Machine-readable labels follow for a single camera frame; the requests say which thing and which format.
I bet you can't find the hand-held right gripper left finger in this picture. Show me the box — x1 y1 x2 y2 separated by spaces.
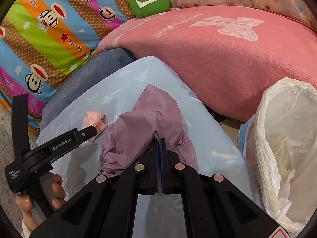
30 138 159 238

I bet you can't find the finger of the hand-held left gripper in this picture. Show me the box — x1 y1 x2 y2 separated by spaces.
48 126 98 163

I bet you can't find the blue-grey cushion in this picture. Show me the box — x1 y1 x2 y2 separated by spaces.
41 48 138 127

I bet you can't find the person's left hand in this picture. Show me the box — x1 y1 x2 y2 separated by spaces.
15 174 67 230

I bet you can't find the pink blanket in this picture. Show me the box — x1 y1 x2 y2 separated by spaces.
98 5 317 123

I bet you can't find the white plastic bag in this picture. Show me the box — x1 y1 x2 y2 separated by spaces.
243 77 317 233

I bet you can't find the light blue plastic bag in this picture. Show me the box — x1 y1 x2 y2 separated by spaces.
237 123 249 153

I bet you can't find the green pillow with white tick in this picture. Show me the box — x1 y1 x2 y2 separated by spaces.
129 0 171 19

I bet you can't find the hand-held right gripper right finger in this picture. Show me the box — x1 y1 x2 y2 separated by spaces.
160 137 289 238

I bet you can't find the light blue printed sheet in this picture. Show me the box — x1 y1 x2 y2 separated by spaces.
36 56 264 238

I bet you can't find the small pink cloth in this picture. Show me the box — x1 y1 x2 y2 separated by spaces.
83 110 108 143

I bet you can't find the striped cartoon print blanket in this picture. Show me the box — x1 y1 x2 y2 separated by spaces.
0 0 135 135

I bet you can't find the purple cloth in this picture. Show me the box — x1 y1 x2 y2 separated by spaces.
99 84 200 179

